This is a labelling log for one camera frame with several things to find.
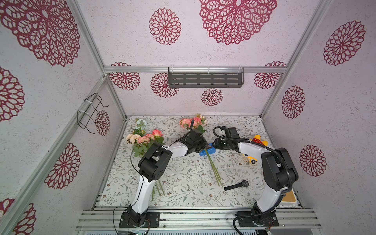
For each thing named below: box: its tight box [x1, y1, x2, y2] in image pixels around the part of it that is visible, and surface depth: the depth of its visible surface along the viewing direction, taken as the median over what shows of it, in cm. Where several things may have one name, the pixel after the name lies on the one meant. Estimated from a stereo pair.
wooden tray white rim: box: [278, 188, 299, 208], surface depth 78 cm
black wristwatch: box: [223, 180, 250, 191], surface depth 87 cm
